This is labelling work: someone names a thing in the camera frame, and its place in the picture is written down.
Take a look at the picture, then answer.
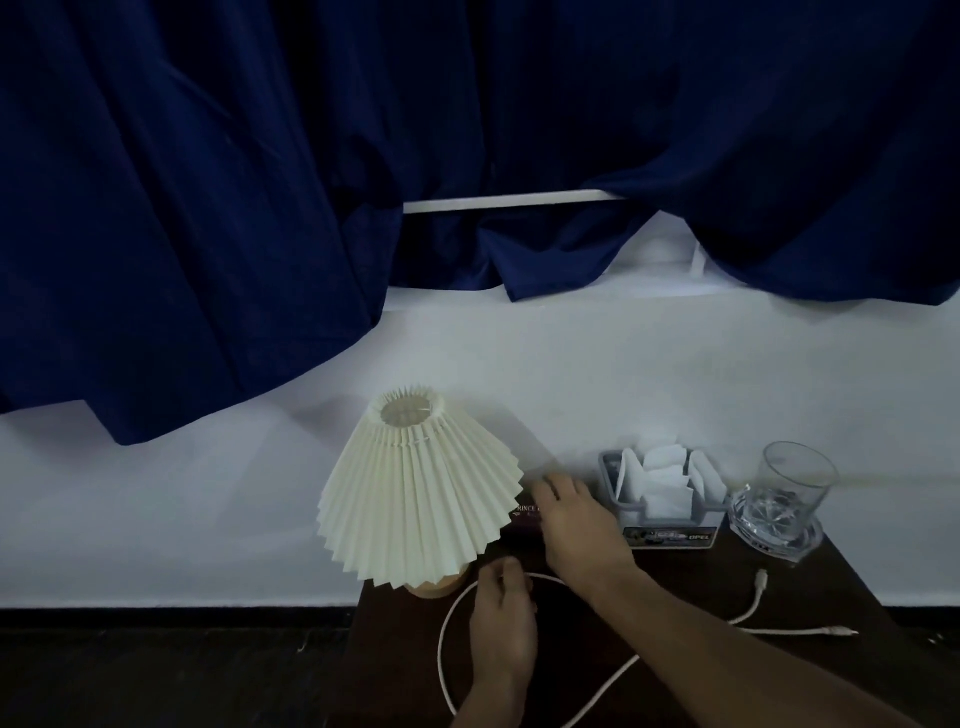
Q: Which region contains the person's right hand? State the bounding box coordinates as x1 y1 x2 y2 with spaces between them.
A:
531 474 640 603

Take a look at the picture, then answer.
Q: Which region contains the person's left hand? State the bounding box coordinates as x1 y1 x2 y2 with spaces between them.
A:
468 556 540 695

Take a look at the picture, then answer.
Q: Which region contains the white cable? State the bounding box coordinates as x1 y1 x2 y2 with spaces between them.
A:
437 568 861 728

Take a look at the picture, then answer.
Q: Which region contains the person's left forearm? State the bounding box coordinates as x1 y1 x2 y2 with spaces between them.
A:
448 675 531 728

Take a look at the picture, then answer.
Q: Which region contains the person's right forearm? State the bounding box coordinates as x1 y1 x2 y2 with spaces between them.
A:
592 566 928 728

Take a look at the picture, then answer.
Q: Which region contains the dark red book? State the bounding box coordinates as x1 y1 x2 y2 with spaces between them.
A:
504 491 553 561

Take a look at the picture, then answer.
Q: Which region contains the white paper sachet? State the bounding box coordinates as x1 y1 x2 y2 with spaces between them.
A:
643 444 690 475
619 449 648 505
637 468 696 520
688 449 729 506

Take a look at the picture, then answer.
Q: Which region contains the grey sachet holder box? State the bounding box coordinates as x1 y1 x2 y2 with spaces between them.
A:
597 447 731 552

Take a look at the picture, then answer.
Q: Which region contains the white pleated table lamp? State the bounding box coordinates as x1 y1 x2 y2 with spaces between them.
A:
316 385 526 601

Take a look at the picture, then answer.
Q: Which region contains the clear glass coaster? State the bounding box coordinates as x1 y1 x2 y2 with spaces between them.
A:
728 487 825 564

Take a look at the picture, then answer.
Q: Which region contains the clear glass tumbler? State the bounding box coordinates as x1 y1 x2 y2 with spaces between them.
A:
731 441 840 538

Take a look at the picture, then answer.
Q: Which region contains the dark blue curtain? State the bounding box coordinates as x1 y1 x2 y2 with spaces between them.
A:
386 0 960 308
0 0 410 448

